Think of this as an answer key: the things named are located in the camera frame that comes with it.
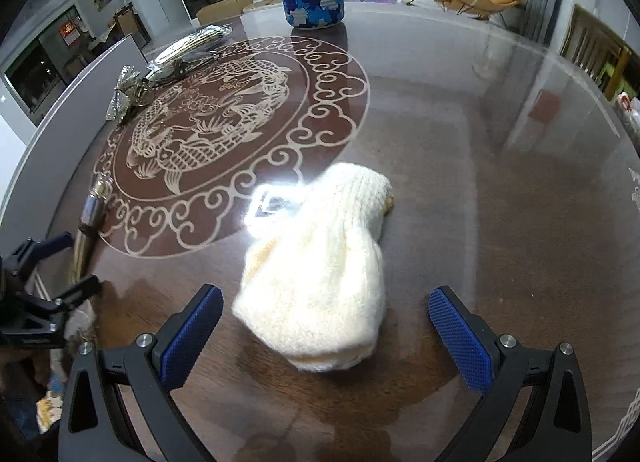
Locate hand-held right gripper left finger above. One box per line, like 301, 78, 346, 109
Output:
57, 283, 224, 462

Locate floral printed cloth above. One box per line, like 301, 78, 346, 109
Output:
36, 374, 69, 436

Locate gold silver metallic tube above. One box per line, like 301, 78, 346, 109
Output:
74, 173, 115, 285

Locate wooden chair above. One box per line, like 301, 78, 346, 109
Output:
559, 4, 634, 98

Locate white container box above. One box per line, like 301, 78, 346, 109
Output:
0, 34, 149, 265

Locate clear packet gold contents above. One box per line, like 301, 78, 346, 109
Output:
151, 23, 234, 68

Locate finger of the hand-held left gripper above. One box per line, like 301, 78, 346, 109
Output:
6, 231, 75, 289
20, 275, 103, 323

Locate red paper sign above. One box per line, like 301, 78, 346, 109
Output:
59, 18, 84, 46

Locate dark glass sliding door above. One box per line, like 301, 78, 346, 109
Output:
3, 6, 89, 126

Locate wooden dining furniture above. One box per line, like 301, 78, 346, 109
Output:
84, 0, 152, 53

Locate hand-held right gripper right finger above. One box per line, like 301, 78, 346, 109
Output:
428, 285, 594, 462

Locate cardboard box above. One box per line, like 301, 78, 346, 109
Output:
195, 0, 254, 25

